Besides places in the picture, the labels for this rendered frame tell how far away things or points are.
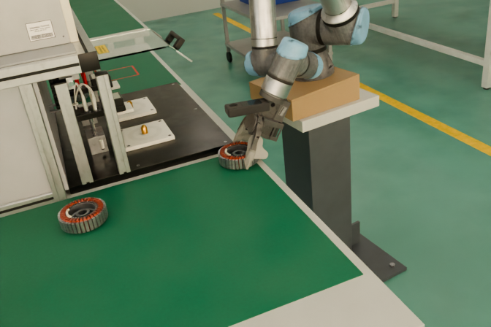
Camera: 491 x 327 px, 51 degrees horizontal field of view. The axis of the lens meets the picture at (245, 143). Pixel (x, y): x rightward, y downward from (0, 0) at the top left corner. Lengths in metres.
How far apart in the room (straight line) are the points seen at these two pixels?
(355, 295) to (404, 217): 1.53
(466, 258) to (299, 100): 1.04
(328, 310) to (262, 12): 0.84
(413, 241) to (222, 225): 1.32
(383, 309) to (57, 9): 1.03
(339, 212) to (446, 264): 0.50
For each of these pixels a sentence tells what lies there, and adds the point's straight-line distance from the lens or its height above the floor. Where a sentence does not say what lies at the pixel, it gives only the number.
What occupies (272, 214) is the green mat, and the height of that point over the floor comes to 0.75.
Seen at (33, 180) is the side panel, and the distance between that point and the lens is 1.42.
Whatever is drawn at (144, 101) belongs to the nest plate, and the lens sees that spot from 1.89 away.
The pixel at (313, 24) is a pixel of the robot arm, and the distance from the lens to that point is 1.69.
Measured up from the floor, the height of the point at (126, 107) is 0.88.
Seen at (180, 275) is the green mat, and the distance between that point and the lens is 1.07.
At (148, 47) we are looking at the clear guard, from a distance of 1.45.
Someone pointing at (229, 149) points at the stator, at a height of 0.78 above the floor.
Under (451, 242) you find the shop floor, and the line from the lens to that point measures 2.38.
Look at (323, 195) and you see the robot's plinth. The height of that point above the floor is 0.39.
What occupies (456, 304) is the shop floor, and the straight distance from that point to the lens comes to 2.10.
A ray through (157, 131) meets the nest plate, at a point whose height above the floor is 0.78.
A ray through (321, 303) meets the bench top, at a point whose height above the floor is 0.75.
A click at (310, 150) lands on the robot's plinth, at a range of 1.80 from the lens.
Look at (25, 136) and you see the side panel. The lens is 1.37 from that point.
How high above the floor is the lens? 1.43
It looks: 26 degrees down
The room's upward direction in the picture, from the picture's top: 7 degrees counter-clockwise
